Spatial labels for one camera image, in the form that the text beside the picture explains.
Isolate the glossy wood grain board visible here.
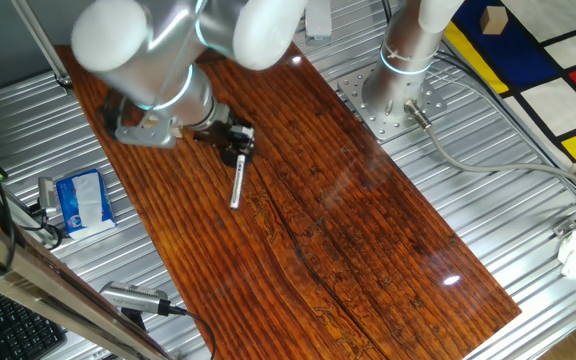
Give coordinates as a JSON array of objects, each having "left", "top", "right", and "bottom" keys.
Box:
[{"left": 55, "top": 42, "right": 523, "bottom": 360}]

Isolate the thick grey base cable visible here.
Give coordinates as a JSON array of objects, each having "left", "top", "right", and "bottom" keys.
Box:
[{"left": 403, "top": 98, "right": 576, "bottom": 199}]

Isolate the small wooden cube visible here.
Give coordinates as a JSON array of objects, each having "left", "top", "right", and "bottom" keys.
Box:
[{"left": 479, "top": 5, "right": 510, "bottom": 36}]

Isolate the steel frame bar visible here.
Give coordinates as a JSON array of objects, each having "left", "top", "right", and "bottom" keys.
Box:
[{"left": 0, "top": 202, "right": 174, "bottom": 360}]

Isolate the colourful block pattern mat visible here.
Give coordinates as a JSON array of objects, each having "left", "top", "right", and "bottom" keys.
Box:
[{"left": 442, "top": 0, "right": 576, "bottom": 166}]

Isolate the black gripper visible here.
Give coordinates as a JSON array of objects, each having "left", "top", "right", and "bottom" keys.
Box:
[{"left": 192, "top": 117, "right": 255, "bottom": 159}]

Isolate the metal corner bracket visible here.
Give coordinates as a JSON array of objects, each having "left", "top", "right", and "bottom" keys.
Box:
[{"left": 551, "top": 218, "right": 576, "bottom": 240}]

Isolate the black plug with cables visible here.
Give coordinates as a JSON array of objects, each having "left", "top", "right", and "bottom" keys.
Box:
[{"left": 17, "top": 202, "right": 65, "bottom": 251}]

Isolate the blue tissue pack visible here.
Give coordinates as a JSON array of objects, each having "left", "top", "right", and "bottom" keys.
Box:
[{"left": 55, "top": 168, "right": 118, "bottom": 241}]

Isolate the small silver device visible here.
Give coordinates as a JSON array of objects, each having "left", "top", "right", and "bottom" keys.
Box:
[{"left": 36, "top": 176, "right": 60, "bottom": 212}]

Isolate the silver depth camera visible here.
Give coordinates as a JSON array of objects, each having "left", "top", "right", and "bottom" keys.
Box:
[{"left": 98, "top": 279, "right": 172, "bottom": 317}]

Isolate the thin metal pole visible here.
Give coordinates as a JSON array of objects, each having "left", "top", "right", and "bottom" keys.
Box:
[{"left": 10, "top": 0, "right": 75, "bottom": 94}]

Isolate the black camera stand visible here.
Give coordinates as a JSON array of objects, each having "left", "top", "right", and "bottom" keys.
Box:
[{"left": 120, "top": 307, "right": 148, "bottom": 332}]

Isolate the black camera cable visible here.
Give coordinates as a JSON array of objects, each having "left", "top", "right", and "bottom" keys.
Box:
[{"left": 160, "top": 299, "right": 218, "bottom": 360}]

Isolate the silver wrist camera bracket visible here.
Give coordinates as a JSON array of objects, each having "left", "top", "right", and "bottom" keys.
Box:
[{"left": 114, "top": 110, "right": 178, "bottom": 150}]

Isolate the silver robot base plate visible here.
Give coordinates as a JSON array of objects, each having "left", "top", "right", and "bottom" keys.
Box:
[{"left": 337, "top": 64, "right": 448, "bottom": 141}]

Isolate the black keyboard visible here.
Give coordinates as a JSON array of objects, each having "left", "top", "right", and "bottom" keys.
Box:
[{"left": 0, "top": 284, "right": 68, "bottom": 360}]

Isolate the white marker pen black cap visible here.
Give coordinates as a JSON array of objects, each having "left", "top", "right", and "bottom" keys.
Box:
[{"left": 229, "top": 153, "right": 248, "bottom": 211}]

